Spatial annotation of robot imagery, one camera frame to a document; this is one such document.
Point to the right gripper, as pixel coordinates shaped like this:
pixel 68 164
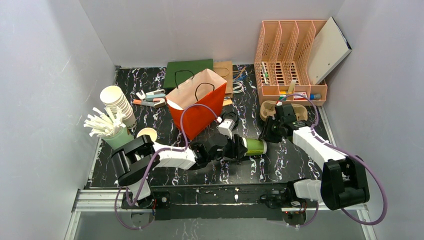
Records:
pixel 269 129

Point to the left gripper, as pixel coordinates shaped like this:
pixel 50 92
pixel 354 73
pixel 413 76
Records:
pixel 236 147

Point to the tall stack paper cups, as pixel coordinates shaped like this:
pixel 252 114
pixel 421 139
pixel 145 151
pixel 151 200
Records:
pixel 114 98

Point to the black cup lids stack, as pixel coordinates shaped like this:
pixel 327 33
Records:
pixel 230 115

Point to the stack of pulp cup carriers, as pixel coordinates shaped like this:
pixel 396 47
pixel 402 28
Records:
pixel 267 108

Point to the brown kraft paper bag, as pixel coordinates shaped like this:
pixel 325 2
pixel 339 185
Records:
pixel 225 70

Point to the metal base rail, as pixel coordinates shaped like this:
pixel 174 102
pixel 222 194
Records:
pixel 217 201

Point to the green paper bag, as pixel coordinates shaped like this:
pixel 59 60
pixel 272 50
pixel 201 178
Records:
pixel 178 72

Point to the white board panel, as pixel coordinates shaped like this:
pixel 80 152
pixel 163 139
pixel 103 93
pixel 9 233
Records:
pixel 329 48

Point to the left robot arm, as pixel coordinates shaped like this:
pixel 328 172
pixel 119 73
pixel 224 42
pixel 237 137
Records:
pixel 133 161

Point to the red small box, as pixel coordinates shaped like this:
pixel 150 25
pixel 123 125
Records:
pixel 300 96

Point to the pink desk file organizer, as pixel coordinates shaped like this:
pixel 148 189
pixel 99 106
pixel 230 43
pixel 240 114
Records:
pixel 281 60

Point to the green cup of straws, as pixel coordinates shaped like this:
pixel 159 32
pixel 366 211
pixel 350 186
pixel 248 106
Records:
pixel 111 125

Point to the orange paper bag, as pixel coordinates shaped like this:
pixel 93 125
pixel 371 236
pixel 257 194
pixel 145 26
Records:
pixel 197 102

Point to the single green paper cup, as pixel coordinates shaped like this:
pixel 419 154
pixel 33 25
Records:
pixel 254 147

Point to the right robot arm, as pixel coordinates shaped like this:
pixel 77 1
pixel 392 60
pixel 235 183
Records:
pixel 343 183

